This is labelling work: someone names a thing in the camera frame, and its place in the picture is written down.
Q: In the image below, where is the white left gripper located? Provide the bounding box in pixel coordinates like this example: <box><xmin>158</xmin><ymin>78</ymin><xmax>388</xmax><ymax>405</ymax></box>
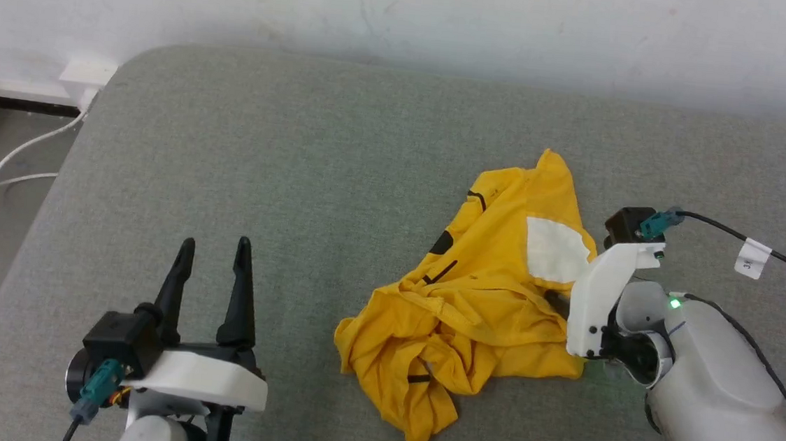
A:
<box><xmin>118</xmin><ymin>227</ymin><xmax>280</xmax><ymax>414</ymax></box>

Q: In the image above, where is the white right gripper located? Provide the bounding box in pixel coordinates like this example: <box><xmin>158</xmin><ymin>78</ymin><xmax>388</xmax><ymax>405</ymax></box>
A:
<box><xmin>541</xmin><ymin>234</ymin><xmax>667</xmax><ymax>365</ymax></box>

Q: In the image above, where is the yellow t-shirt with print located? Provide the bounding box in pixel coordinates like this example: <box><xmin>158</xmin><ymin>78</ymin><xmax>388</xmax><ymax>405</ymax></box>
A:
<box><xmin>325</xmin><ymin>132</ymin><xmax>607</xmax><ymax>441</ymax></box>

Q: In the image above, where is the black left camera cable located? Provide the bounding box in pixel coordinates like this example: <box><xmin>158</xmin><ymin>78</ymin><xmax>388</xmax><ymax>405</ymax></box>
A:
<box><xmin>59</xmin><ymin>354</ymin><xmax>127</xmax><ymax>441</ymax></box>

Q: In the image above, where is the black camera cable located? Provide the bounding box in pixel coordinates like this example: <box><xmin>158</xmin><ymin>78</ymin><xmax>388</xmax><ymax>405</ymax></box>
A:
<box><xmin>59</xmin><ymin>354</ymin><xmax>127</xmax><ymax>441</ymax></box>
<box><xmin>636</xmin><ymin>204</ymin><xmax>786</xmax><ymax>284</ymax></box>

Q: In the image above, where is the black right camera cable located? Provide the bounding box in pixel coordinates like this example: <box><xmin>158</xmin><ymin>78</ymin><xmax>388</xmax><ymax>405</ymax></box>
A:
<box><xmin>636</xmin><ymin>204</ymin><xmax>786</xmax><ymax>284</ymax></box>

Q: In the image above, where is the white right cable label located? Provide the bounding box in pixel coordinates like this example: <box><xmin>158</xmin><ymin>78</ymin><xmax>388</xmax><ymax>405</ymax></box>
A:
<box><xmin>734</xmin><ymin>237</ymin><xmax>773</xmax><ymax>282</ymax></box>

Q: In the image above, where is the long white power cable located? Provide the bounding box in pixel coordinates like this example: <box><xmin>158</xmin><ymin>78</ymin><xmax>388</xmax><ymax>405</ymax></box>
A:
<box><xmin>0</xmin><ymin>100</ymin><xmax>89</xmax><ymax>211</ymax></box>

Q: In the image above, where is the white wall power adapter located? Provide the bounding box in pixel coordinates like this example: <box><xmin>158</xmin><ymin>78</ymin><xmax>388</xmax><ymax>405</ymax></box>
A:
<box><xmin>56</xmin><ymin>56</ymin><xmax>120</xmax><ymax>116</ymax></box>

